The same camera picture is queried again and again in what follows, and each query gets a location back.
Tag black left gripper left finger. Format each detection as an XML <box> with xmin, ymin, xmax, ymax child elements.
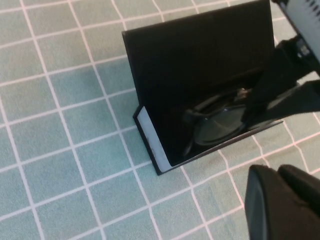
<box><xmin>244</xmin><ymin>164</ymin><xmax>282</xmax><ymax>240</ymax></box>

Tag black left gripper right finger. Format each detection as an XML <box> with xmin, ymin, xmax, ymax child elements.
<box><xmin>276</xmin><ymin>163</ymin><xmax>320</xmax><ymax>240</ymax></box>

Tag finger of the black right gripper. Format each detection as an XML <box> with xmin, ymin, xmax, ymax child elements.
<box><xmin>263</xmin><ymin>79</ymin><xmax>320</xmax><ymax>121</ymax></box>
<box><xmin>246</xmin><ymin>39</ymin><xmax>315</xmax><ymax>122</ymax></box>

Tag black-framed glasses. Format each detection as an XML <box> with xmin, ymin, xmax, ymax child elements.
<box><xmin>181</xmin><ymin>87</ymin><xmax>254</xmax><ymax>157</ymax></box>

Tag black glasses case blue print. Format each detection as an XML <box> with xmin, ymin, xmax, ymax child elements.
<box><xmin>121</xmin><ymin>0</ymin><xmax>285</xmax><ymax>176</ymax></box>

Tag green white-checked tablecloth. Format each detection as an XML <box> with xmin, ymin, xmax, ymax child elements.
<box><xmin>0</xmin><ymin>0</ymin><xmax>320</xmax><ymax>240</ymax></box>

